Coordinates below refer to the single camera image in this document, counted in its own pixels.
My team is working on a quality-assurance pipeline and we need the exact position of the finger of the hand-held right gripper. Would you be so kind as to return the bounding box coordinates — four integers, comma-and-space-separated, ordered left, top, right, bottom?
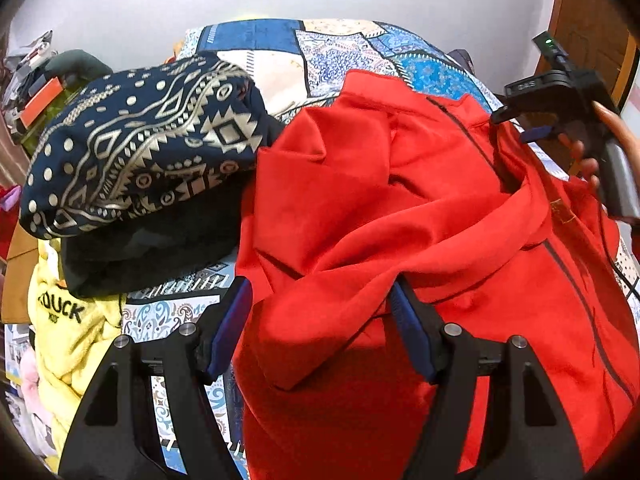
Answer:
490, 102, 531, 125
519, 125, 557, 144

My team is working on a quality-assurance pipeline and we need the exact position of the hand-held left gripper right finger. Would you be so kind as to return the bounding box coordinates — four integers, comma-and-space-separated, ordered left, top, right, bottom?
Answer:
389, 276, 586, 480

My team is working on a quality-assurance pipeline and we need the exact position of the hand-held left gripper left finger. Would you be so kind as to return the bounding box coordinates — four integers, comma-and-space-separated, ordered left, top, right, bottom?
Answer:
57, 276, 253, 480

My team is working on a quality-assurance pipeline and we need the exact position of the red jacket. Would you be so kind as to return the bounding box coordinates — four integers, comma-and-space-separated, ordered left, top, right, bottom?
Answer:
232, 69, 640, 480

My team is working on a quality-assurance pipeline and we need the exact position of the person's right hand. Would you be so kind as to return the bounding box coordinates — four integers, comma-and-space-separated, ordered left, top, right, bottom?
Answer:
557, 101, 640, 193

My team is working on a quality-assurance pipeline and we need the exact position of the brown wooden door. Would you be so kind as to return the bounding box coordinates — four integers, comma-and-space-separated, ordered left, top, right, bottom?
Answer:
532, 0, 640, 111

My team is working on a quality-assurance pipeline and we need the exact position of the black cloth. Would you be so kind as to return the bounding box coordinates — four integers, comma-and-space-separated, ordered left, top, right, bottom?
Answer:
60, 180, 261, 298

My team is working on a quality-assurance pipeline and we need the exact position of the yellow printed garment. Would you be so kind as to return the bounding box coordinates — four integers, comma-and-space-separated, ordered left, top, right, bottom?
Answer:
27, 240, 128, 473

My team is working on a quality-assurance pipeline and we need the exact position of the navy patterned cloth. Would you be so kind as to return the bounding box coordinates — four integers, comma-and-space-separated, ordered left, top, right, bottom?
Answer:
19, 55, 283, 240

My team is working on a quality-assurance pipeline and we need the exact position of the tan cardboard box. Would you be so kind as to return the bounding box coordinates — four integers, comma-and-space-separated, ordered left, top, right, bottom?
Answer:
0, 220, 40, 325

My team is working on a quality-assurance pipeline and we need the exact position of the blue patchwork bed sheet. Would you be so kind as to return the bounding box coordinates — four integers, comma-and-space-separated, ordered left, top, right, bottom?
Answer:
5, 19, 640, 480

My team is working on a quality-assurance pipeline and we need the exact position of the orange box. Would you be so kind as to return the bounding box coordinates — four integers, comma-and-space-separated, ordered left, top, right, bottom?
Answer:
20, 80, 66, 128

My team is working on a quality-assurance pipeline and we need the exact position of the black cable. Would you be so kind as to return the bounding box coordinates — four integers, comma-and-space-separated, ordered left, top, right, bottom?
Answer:
596, 200, 640, 308

